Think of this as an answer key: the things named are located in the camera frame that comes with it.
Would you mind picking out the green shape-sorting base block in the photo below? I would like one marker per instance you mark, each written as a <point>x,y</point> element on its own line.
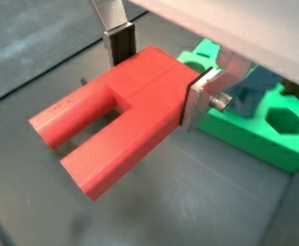
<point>269,135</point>

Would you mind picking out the blue hexagon-top peg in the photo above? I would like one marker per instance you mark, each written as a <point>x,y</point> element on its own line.
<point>249,91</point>

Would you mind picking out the red square-circle forked block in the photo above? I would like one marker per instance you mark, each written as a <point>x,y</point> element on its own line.
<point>145,90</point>

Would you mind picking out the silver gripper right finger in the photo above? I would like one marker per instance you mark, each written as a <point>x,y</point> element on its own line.
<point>205,91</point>

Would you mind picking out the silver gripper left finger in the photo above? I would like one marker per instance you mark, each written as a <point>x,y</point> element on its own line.
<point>118,30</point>

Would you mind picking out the brown star peg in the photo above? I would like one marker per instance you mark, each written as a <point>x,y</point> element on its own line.
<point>290,88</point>

